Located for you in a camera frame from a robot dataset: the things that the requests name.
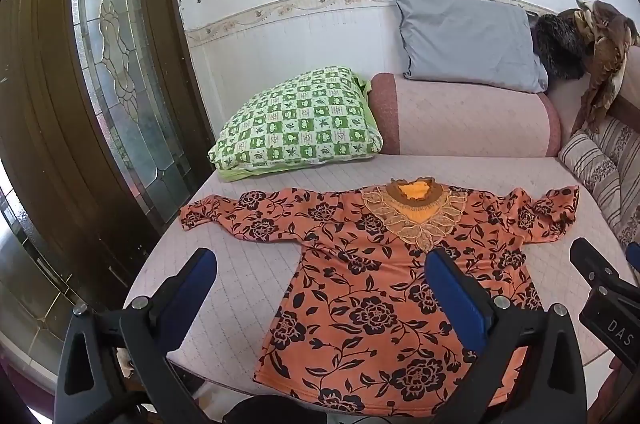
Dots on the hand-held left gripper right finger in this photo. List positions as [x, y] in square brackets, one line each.
[455, 299]

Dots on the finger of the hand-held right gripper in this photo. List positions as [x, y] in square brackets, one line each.
[595, 266]
[635, 259]

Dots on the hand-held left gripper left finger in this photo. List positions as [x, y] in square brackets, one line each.
[192, 284]

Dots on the orange floral blouse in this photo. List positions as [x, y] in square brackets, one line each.
[360, 304]

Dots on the striped floral cushion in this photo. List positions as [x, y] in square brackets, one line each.
[600, 174]

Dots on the glass door panel with brass strips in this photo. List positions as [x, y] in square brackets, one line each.
[30, 284]

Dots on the pink bolster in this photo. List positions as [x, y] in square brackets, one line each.
[460, 119]

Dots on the green checkered pillow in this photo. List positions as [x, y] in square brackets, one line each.
[295, 119]

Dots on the brown patterned scarf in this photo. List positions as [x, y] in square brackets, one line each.
[607, 49]

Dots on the dark furry cushion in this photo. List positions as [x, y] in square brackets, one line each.
[560, 44]

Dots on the wooden door with leaded glass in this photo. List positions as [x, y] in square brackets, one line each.
[40, 104]

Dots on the grey pillow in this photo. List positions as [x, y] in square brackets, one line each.
[465, 39]

